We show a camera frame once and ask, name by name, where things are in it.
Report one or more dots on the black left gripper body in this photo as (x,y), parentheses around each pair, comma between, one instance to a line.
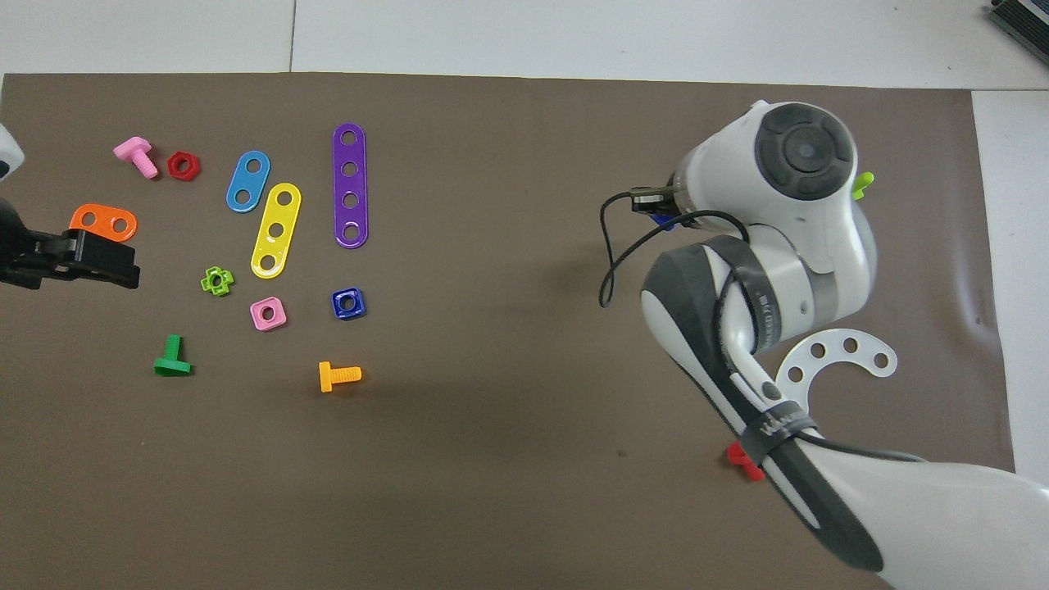
(16,233)

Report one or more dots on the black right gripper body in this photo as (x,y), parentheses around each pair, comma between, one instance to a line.
(656,201)

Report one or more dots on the blue triangular-head plastic screw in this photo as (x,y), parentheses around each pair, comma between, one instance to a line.
(664,223)

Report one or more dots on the blue square plastic nut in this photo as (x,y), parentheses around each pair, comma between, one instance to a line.
(337,310)

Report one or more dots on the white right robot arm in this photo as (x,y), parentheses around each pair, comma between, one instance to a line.
(942,524)

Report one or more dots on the orange heart-shaped plate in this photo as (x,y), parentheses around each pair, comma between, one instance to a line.
(106,223)

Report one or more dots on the lime green flower nut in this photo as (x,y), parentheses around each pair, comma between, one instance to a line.
(206,283)

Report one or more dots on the pink plastic screw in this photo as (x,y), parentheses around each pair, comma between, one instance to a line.
(131,150)

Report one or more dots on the red hexagonal plastic nut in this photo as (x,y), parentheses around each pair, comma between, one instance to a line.
(174,166)

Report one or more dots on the green plastic screw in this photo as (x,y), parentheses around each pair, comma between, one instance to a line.
(172,365)

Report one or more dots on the blue two-hole plate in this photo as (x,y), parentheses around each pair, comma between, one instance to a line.
(247,182)

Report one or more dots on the pink square plastic nut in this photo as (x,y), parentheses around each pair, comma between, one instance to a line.
(256,319)

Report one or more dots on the yellow three-hole plate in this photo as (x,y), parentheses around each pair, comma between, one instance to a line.
(280,215)

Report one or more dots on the lime green cross-head screw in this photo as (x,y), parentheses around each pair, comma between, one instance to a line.
(865,182)

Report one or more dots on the white curved five-hole plate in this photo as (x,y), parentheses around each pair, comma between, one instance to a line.
(834,344)

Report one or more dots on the purple four-hole strip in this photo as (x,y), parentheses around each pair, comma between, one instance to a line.
(350,185)

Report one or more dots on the brown table mat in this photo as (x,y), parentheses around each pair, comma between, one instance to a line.
(492,410)

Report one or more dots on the red plastic screw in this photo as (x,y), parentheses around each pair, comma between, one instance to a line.
(737,455)

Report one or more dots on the orange plastic screw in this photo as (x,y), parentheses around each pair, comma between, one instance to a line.
(344,375)

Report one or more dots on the grey ribbed device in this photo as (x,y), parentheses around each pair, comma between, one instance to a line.
(1024,18)

